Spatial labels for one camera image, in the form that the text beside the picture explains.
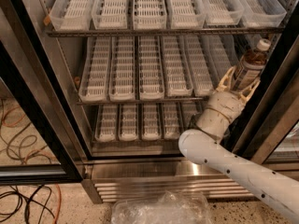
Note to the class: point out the clear plastic bin on floor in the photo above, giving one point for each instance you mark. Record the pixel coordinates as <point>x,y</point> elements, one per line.
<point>168,208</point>

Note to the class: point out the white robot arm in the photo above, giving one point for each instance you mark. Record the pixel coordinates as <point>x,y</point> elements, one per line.
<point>201,144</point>

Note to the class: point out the plastic bottle with brown drink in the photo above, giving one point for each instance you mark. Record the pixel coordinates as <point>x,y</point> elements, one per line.
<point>250,65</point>

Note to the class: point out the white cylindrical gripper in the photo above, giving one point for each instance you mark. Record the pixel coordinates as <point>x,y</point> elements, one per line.
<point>228,101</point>

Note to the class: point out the stainless steel fridge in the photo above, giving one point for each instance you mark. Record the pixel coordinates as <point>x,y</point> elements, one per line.
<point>42,69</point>

